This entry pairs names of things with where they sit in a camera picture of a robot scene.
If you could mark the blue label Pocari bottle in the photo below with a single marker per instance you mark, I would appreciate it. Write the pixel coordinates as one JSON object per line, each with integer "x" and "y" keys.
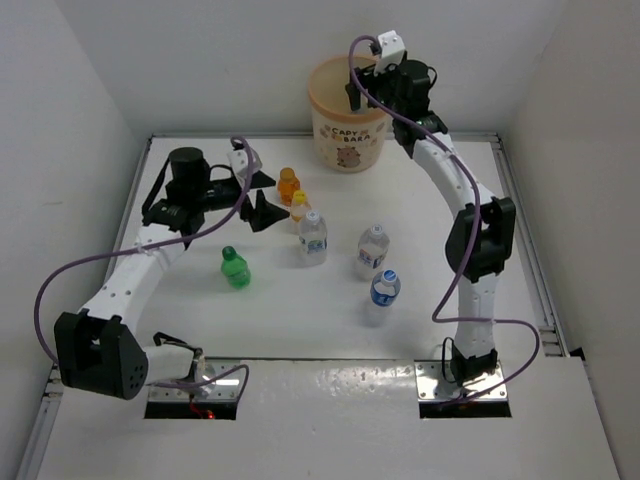
{"x": 384, "y": 290}

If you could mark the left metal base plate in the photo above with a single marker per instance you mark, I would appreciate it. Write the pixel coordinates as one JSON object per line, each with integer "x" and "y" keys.
{"x": 223, "y": 379}

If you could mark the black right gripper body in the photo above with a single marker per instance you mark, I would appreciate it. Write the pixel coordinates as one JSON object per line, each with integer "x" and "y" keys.
{"x": 381, "y": 86}

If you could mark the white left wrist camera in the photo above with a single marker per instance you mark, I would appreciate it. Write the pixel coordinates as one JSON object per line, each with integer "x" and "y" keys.
{"x": 239, "y": 162}

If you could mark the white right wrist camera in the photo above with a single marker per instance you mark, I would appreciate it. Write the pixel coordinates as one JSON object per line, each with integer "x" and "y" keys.
{"x": 389, "y": 51}

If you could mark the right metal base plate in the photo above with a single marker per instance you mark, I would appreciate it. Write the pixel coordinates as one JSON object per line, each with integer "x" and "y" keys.
{"x": 432, "y": 387}

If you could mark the metal base plate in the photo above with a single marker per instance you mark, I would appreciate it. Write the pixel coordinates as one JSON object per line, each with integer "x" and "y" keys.
{"x": 223, "y": 379}
{"x": 432, "y": 387}

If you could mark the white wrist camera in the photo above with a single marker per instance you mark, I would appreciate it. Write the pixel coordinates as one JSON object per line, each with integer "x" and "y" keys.
{"x": 239, "y": 162}
{"x": 389, "y": 51}

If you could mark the green plastic bottle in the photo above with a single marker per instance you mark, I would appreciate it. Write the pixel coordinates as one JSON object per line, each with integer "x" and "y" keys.
{"x": 235, "y": 268}

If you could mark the clear bottle orange blue label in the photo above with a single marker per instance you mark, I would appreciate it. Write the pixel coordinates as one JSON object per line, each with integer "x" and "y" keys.
{"x": 372, "y": 249}

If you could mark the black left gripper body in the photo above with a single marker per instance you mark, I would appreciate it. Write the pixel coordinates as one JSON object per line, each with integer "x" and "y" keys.
{"x": 220, "y": 193}

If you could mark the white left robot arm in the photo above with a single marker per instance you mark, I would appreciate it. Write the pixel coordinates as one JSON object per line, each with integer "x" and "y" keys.
{"x": 97, "y": 348}

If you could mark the orange juice bottle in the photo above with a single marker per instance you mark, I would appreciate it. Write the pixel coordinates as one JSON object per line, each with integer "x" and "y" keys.
{"x": 288, "y": 184}

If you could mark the yellow cap small bottle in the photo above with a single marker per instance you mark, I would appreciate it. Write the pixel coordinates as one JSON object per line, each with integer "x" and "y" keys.
{"x": 298, "y": 208}

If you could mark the clear bottle QR cap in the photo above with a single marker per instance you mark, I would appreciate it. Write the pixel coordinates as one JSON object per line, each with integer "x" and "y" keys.
{"x": 313, "y": 238}

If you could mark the beige capybara plastic bin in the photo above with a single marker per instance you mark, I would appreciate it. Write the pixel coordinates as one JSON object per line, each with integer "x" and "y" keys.
{"x": 344, "y": 140}

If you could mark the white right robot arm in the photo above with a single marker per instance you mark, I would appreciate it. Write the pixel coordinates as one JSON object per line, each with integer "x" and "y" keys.
{"x": 481, "y": 237}

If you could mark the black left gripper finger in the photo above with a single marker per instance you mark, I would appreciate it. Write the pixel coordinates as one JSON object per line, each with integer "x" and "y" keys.
{"x": 262, "y": 214}
{"x": 260, "y": 180}

